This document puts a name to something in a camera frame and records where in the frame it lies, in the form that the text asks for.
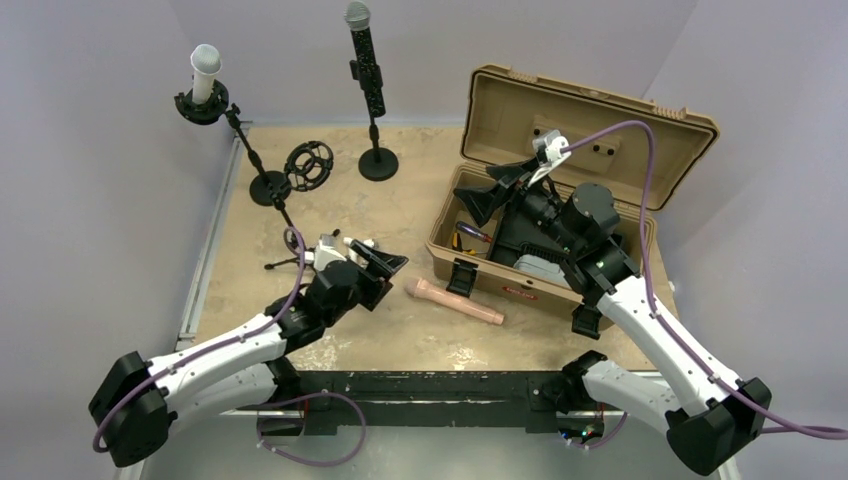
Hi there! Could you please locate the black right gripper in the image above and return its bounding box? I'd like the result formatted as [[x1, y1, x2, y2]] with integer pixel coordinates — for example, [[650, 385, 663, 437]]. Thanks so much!
[[455, 155, 581, 254]]

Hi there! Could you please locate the pink rose-gold microphone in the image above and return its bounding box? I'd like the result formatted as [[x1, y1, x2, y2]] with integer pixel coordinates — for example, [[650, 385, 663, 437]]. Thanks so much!
[[404, 278, 505, 325]]

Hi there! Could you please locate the black tripod microphone stand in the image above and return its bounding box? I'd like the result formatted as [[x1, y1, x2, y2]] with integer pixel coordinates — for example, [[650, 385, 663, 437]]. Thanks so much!
[[263, 139, 342, 272]]

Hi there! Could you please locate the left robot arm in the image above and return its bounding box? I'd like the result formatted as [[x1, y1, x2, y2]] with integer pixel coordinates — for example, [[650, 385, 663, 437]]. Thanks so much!
[[88, 227, 408, 468]]

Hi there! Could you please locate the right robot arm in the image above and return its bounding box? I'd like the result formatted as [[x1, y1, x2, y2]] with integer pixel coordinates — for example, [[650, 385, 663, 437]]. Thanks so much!
[[453, 161, 772, 476]]

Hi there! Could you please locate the black round-base stand centre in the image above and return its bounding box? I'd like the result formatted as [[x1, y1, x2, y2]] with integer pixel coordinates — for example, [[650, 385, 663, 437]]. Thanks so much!
[[349, 60, 399, 182]]

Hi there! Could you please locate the black round-base stand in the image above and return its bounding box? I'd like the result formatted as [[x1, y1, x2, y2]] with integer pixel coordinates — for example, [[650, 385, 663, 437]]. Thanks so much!
[[174, 80, 292, 212], [349, 60, 399, 182]]

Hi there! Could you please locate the black round-base stand left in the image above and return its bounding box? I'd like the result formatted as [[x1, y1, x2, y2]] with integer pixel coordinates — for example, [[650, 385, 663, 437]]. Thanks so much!
[[174, 80, 292, 212]]

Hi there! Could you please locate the black speckled microphone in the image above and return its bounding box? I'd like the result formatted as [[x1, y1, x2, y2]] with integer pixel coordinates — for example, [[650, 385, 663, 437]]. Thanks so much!
[[344, 1, 386, 118]]

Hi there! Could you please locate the white silver microphone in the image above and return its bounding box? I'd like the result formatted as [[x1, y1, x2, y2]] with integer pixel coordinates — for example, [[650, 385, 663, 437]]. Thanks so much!
[[190, 44, 222, 105]]

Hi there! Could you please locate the black tray in case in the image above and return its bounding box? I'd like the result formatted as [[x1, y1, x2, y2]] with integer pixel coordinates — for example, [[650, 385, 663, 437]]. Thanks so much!
[[486, 203, 567, 267]]

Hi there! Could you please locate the yellow black tool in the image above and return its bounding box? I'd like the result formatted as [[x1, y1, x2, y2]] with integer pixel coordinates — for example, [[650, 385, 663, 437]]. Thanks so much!
[[451, 232, 477, 256]]

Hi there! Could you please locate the grey device in case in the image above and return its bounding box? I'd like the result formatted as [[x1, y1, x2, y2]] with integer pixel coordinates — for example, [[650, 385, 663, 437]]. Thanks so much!
[[513, 254, 573, 291]]

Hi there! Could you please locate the tan plastic tool case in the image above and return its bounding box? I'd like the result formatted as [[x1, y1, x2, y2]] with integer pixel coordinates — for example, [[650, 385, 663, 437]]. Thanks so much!
[[426, 65, 719, 316]]

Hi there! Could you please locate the purple handled screwdriver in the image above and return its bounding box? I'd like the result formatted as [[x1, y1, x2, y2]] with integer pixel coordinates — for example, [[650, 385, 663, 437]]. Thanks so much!
[[455, 221, 494, 243]]

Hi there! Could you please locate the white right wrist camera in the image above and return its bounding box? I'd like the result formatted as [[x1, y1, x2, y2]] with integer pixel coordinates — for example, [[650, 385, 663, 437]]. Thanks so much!
[[529, 130, 572, 185]]

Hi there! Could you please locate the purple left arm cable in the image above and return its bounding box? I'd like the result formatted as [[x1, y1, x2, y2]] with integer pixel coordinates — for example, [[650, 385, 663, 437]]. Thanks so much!
[[91, 226, 308, 455]]

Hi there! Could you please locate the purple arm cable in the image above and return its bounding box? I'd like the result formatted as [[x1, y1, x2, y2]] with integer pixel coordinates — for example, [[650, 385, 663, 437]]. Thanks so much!
[[564, 119, 848, 444], [91, 226, 308, 455]]

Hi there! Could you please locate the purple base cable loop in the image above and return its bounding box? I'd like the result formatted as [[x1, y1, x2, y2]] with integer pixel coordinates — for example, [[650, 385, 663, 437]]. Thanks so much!
[[255, 390, 368, 467]]

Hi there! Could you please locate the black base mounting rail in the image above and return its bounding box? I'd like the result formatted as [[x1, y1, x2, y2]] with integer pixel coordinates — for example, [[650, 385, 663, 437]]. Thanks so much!
[[260, 371, 605, 435]]

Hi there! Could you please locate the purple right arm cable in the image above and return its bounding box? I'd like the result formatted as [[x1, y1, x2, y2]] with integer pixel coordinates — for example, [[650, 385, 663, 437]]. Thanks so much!
[[564, 119, 848, 444]]

